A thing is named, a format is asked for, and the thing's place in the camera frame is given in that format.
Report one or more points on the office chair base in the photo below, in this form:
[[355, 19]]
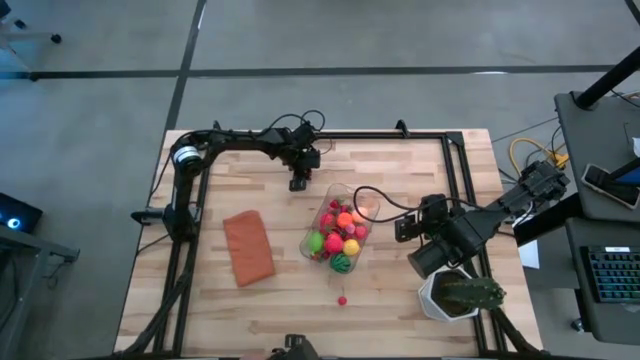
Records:
[[25, 36]]

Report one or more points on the glossy red toy apple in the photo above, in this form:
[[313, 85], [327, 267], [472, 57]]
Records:
[[334, 243]]

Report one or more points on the black aluminium table frame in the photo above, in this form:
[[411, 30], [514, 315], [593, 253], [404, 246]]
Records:
[[375, 135]]

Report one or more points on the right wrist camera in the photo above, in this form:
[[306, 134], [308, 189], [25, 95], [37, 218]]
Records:
[[434, 204]]

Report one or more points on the black desk bar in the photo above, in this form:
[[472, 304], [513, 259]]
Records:
[[547, 225]]

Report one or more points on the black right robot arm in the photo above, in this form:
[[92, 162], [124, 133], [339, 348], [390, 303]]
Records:
[[475, 225]]

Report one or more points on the grey desk with phone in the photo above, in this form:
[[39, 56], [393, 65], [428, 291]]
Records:
[[590, 140]]

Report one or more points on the black box with blue light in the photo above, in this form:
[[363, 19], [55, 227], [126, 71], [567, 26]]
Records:
[[15, 215]]

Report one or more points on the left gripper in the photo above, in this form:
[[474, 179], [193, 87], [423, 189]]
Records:
[[305, 160]]

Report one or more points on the white paper sheet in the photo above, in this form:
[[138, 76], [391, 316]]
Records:
[[530, 255]]

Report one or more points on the green cactus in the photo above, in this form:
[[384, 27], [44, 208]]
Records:
[[475, 292]]

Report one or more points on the grey side table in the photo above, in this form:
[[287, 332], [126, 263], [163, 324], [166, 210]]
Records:
[[30, 250]]

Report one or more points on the black table clamp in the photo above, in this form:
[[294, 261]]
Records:
[[147, 216]]

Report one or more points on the grey desk with keyboard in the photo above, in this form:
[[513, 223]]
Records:
[[610, 325]]

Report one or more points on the smooth red toy strawberry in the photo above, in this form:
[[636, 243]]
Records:
[[361, 232]]

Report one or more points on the red toy strawberry leafy top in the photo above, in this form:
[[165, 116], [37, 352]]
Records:
[[334, 204]]

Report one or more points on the toy watermelon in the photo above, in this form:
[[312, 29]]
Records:
[[341, 263]]

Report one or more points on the bright red toy cherry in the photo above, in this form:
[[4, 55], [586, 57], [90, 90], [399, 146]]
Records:
[[342, 300]]

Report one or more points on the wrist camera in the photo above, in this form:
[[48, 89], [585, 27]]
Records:
[[434, 204], [303, 134]]

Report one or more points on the black round pole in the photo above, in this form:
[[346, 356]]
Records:
[[605, 80]]

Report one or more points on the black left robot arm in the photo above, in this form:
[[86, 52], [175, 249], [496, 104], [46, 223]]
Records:
[[235, 142]]

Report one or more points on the pink toy fruit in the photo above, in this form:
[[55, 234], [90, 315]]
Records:
[[351, 229]]

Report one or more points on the black frame clamp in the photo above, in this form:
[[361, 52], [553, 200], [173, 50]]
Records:
[[216, 126], [402, 128]]

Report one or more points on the green toy lime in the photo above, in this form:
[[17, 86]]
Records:
[[315, 241]]

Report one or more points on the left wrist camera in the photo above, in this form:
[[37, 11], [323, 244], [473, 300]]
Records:
[[303, 134]]

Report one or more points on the orange toy mandarin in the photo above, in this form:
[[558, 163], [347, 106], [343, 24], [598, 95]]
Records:
[[344, 220]]

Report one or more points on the orange pink toy peach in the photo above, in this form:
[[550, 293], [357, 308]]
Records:
[[361, 214]]

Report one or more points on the orange cloth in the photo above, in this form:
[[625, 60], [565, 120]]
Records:
[[249, 247]]

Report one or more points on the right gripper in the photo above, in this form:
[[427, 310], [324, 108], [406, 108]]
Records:
[[432, 230]]

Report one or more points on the backlit black keyboard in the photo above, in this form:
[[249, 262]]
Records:
[[615, 275]]

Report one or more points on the black smartphone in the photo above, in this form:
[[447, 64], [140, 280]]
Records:
[[607, 186]]

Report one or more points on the red toy tomato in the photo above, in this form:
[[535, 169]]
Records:
[[327, 220]]

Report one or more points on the clear plastic container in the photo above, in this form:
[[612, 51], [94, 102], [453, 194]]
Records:
[[345, 192]]

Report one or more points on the yellow toy lemon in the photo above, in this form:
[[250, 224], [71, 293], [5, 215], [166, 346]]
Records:
[[351, 247]]

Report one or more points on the white hexagonal plant pot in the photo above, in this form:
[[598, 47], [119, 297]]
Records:
[[427, 300]]

